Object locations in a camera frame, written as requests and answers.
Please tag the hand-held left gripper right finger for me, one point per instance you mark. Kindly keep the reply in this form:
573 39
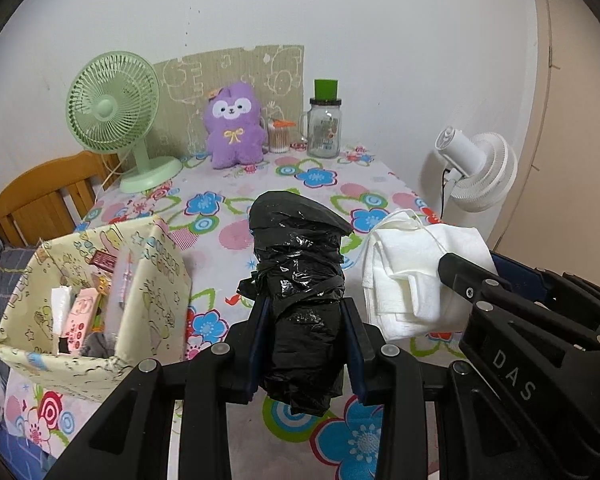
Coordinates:
356 355

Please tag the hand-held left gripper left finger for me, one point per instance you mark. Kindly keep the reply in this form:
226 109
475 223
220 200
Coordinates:
256 350

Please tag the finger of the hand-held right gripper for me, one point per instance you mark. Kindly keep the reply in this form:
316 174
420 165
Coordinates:
522 277
460 277

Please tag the white cotton face mask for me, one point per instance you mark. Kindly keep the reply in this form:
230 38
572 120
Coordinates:
405 270

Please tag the black plastic bag roll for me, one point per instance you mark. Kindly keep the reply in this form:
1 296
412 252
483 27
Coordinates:
300 285

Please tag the yellow cartoon fabric storage box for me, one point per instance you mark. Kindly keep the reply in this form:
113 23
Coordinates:
150 320

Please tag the clear pink-striped plastic bag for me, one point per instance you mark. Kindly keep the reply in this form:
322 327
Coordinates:
124 280

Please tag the dark grey cloth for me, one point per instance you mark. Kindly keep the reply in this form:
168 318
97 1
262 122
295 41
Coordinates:
99 346

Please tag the pink wet wipes pack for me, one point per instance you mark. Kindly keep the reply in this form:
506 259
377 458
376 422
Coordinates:
82 317

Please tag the white plastic-wrapped packet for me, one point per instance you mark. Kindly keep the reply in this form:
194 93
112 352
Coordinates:
62 307

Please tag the white clip fan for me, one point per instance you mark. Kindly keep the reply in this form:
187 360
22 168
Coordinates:
485 170

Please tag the floral tablecloth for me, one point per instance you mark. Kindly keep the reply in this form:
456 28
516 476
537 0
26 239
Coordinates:
210 210

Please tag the beige door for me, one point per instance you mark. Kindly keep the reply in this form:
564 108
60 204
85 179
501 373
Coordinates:
580 110

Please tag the glass jar with green lid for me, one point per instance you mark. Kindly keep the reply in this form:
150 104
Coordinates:
324 130

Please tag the cotton swab container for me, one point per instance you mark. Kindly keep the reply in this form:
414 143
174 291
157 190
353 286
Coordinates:
280 136

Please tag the purple plush toy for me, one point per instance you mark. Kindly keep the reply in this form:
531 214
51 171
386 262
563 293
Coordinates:
234 130

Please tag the wooden chair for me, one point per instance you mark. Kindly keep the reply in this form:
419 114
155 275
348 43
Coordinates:
40 195

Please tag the blue grey plaid blanket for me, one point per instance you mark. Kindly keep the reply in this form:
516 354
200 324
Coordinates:
0 270

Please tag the beige cartoon print board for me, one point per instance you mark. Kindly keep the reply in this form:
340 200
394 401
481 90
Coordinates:
195 80

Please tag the green desk fan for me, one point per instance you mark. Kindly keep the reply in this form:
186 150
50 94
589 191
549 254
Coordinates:
112 105

